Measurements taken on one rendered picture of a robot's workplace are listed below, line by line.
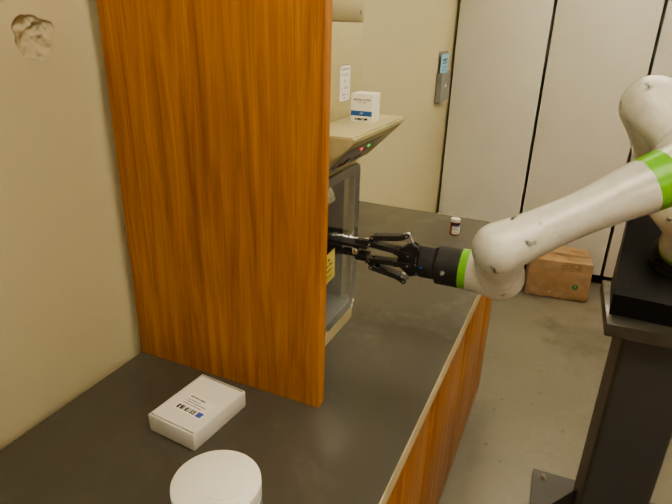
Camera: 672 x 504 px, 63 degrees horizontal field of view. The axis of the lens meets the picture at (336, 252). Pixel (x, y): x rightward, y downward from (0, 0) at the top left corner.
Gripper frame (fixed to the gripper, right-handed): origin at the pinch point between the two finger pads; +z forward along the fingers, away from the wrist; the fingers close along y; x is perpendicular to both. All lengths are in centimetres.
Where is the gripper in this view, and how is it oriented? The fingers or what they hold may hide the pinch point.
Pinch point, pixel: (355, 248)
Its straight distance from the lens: 134.1
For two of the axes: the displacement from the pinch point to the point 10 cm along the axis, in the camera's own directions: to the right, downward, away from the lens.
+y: 0.2, -9.2, -3.9
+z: -9.1, -1.8, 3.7
